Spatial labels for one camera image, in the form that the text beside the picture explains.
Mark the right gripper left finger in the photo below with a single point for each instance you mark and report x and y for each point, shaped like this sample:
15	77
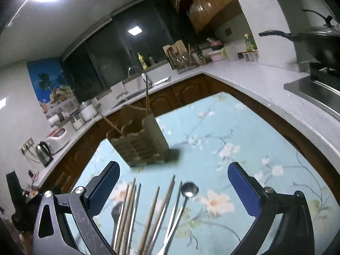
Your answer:
52	234

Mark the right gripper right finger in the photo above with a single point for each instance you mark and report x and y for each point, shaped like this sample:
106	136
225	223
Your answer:
295	232

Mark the wooden chopstick tall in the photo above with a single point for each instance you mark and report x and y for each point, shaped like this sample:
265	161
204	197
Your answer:
159	219

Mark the stainless kitchen sink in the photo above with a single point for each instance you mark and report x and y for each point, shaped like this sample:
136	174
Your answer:
140	93

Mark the dark kitchen window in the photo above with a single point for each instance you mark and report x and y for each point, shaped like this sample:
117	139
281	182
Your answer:
103	59

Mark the wooden lower cabinets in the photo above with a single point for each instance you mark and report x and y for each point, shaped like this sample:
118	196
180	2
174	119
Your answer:
68	170

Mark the metal chopstick left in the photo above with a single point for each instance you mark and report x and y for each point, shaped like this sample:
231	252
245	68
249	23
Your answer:
131	227

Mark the metal chopstick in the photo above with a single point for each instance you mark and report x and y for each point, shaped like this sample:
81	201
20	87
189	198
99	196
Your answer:
171	222
131	227

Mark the stainless electric kettle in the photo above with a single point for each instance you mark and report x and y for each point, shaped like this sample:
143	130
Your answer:
43	153

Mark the white red rice cooker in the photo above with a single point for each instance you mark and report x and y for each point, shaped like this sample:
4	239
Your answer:
57	140

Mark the glass jar white contents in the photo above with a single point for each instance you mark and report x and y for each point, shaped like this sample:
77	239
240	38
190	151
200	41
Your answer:
77	122

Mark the wooden utensil holder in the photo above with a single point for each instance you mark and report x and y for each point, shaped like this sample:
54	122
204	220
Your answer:
137	138

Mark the white lidded canister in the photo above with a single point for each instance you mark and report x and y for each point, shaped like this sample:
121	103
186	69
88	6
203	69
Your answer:
87	110

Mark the metal chopstick right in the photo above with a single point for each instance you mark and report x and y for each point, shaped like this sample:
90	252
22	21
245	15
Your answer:
171	222

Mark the metal spoon on table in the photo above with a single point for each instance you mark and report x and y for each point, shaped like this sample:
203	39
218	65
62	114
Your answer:
188	190

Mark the floral light blue tablecloth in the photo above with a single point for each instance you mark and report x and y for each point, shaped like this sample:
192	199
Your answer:
204	138

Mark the tropical beach poster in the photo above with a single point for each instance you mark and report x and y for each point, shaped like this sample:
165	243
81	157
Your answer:
51	88

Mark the stainless gas stove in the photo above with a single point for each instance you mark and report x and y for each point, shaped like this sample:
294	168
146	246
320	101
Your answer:
321	88

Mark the yellow dish soap bottle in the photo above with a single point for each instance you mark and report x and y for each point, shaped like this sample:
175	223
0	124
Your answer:
142	61

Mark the counter utensil rack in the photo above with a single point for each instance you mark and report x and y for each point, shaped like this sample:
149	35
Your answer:
183	58

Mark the green drink bottle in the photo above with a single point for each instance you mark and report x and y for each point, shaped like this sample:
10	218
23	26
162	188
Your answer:
250	43

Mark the black wok with lid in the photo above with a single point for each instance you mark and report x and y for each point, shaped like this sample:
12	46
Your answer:
321	42

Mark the pink stacked bowls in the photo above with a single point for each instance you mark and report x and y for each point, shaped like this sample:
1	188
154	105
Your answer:
218	51

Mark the wall power socket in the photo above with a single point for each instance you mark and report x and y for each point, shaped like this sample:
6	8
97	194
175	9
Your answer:
27	147

